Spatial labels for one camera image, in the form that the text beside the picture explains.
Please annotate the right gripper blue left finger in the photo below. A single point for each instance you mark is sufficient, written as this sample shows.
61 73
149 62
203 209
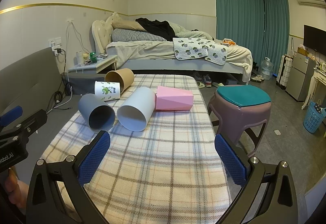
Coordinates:
90 157

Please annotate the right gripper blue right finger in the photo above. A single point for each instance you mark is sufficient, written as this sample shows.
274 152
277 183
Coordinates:
233 159

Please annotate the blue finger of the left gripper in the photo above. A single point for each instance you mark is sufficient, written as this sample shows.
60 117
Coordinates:
11 116

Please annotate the pink faceted plastic cup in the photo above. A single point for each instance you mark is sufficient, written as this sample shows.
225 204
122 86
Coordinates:
173 99

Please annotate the grey plastic cup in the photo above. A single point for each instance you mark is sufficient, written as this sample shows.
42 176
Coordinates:
98 115

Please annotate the white plastic cup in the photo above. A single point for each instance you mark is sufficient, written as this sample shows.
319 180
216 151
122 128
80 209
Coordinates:
135 112

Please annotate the white cup with green print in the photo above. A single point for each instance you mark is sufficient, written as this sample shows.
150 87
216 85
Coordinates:
107 91

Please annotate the brown paper cup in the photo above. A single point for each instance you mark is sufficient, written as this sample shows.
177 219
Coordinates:
125 77

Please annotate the person's left hand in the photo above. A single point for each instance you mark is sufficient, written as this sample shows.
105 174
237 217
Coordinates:
17 190

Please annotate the grey sofa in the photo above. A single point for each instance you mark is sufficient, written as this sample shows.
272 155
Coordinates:
30 82

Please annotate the purple plastic stool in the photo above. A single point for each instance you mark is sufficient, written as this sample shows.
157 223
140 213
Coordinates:
233 120

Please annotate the plaid table cloth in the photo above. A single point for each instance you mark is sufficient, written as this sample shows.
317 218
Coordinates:
168 173

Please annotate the teal stool cushion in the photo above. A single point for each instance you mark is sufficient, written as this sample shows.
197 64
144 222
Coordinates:
243 95

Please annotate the green slipper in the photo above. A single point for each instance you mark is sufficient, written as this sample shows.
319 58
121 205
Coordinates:
200 85

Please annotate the blue laundry basket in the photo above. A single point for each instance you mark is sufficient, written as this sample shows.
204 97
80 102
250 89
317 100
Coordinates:
314 117

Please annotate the white bedside table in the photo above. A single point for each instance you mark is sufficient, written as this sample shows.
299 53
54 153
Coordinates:
95 68

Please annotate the small grey fridge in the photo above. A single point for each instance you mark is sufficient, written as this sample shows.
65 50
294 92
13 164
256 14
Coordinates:
302 70

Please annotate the clear water jug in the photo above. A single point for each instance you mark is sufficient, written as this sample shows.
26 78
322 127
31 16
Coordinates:
266 68

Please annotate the green can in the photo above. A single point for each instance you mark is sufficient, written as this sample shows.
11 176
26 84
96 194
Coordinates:
93 57

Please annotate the white suitcase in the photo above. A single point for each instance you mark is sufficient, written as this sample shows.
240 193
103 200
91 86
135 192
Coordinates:
284 71

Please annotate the white dresser table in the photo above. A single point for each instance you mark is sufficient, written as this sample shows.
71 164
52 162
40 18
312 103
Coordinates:
317 77

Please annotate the bed with beige sheets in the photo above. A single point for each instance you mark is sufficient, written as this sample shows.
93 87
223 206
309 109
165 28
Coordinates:
143 44

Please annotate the white leaf-print mat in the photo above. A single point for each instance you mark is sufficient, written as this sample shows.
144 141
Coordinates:
197 48

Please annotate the checkered pillow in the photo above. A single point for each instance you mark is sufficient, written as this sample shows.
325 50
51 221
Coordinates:
124 35

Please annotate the teal curtain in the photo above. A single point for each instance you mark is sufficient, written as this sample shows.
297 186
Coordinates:
262 26

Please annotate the black television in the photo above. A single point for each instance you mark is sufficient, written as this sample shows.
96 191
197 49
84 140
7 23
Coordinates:
315 39

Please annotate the black clothing on bed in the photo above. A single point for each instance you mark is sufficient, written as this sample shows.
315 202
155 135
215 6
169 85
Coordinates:
162 29

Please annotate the wall power outlet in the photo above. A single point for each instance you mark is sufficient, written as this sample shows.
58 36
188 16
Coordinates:
55 42

